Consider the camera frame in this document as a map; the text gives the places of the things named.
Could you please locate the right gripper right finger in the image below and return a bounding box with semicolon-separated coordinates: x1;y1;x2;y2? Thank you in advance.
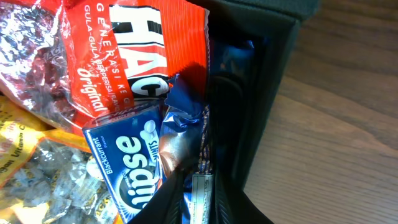
212;171;274;224

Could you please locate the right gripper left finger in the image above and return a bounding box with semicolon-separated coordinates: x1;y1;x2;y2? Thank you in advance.
128;170;184;224

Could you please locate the blue Eclipse mints box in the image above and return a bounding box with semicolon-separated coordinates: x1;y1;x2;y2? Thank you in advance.
83;103;164;223

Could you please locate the purple Dairy Milk bar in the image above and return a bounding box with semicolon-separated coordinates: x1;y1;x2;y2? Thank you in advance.
158;73;215;224

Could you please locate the yellow candy bag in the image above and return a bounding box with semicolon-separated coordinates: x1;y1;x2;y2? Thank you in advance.
1;96;122;223

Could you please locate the red Hacks candy bag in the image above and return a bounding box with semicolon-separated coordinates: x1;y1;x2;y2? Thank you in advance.
1;0;209;134

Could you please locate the dark green gift box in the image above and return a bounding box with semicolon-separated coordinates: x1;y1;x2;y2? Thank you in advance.
198;0;320;189

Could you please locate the blue Oreo pack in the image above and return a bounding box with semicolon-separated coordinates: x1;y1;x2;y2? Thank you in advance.
208;39;257;177

